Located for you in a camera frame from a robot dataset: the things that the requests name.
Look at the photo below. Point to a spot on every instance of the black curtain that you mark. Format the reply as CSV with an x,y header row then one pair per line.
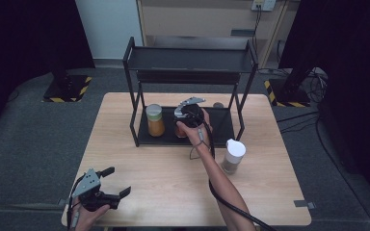
x,y
356,80
19,48

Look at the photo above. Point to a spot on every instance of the small round grey disc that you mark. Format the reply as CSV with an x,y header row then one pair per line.
x,y
218,105

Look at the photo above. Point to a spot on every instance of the person's right hand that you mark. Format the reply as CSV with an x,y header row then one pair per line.
x,y
194,133

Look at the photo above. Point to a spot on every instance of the grey tape strip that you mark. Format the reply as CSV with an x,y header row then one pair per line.
x,y
303,203
63,201

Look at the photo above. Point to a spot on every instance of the person's left hand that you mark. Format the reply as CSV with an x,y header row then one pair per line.
x,y
86,218

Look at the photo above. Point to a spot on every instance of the white wall power outlet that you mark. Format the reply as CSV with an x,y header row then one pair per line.
x,y
263,4

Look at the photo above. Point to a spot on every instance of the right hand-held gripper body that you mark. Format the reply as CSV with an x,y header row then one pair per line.
x,y
191,114

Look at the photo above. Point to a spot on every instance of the red spice jar white lid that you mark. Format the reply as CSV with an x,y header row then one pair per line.
x,y
180,132

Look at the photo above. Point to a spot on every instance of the grey spice jar white lid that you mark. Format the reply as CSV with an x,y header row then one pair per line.
x,y
233,157

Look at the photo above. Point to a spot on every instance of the green label jar silver lid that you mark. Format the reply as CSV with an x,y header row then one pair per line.
x,y
155,120

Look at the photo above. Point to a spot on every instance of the black stand with striped base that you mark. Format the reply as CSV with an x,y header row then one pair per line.
x,y
289,93
67,88

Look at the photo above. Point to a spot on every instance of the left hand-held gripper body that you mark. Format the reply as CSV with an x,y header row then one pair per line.
x,y
88,184

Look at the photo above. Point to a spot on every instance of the black metal two-tier rack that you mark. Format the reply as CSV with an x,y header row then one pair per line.
x,y
186,64

